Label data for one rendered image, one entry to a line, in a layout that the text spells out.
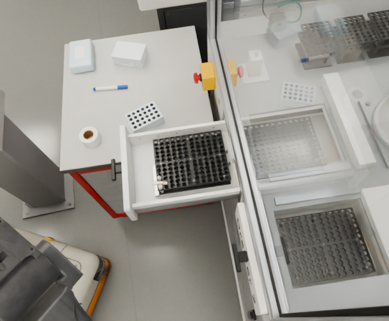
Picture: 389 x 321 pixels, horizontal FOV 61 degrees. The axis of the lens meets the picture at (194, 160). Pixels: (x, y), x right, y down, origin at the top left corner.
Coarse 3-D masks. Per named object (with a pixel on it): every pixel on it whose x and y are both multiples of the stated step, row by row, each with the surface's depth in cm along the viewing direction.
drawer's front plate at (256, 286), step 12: (240, 204) 92; (240, 216) 91; (240, 228) 94; (240, 240) 98; (252, 252) 86; (252, 264) 85; (252, 276) 85; (252, 288) 89; (264, 300) 81; (264, 312) 80
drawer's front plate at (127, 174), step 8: (120, 128) 105; (120, 136) 104; (128, 144) 107; (128, 152) 105; (128, 160) 103; (128, 168) 101; (128, 176) 99; (128, 184) 97; (128, 192) 95; (128, 200) 94; (128, 208) 93; (128, 216) 98; (136, 216) 102
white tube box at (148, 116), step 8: (152, 104) 125; (136, 112) 124; (144, 112) 124; (152, 112) 123; (160, 112) 123; (128, 120) 122; (136, 120) 122; (144, 120) 121; (152, 120) 121; (160, 120) 123; (136, 128) 120; (144, 128) 122
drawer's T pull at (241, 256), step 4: (232, 244) 90; (232, 248) 89; (236, 248) 89; (236, 252) 88; (240, 252) 88; (244, 252) 88; (236, 256) 88; (240, 256) 88; (244, 256) 88; (236, 260) 87; (240, 260) 87; (244, 260) 87; (236, 264) 87; (236, 268) 87; (240, 268) 86
